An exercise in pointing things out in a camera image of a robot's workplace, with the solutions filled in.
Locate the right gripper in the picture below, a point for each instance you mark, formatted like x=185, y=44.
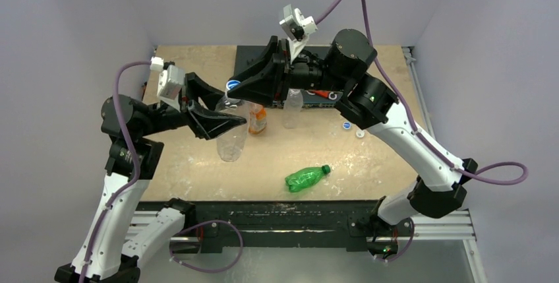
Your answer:
x=283, y=70

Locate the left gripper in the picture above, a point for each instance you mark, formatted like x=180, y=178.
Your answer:
x=206, y=123

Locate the large clear plastic bottle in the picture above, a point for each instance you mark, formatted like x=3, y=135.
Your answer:
x=292, y=107

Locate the orange label plastic bottle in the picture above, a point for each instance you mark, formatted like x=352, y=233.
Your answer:
x=257, y=119

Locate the slim clear plastic bottle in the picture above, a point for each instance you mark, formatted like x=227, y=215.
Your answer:
x=230, y=144

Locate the white blue bottle cap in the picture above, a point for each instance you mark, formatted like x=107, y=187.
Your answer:
x=347, y=125

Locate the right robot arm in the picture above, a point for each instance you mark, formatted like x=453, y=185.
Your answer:
x=370, y=104

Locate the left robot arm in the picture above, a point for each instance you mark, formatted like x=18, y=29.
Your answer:
x=107, y=255

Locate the green plastic bottle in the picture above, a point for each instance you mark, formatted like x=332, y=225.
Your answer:
x=306, y=177

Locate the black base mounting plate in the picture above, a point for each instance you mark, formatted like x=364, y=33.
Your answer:
x=351, y=225

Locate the black network switch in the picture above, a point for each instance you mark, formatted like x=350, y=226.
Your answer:
x=246, y=56

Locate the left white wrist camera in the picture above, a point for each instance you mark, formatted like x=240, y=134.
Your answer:
x=171, y=81

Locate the red handled adjustable wrench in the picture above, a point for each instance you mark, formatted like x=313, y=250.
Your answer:
x=323, y=94

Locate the aluminium frame rail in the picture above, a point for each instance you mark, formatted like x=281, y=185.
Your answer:
x=456, y=226

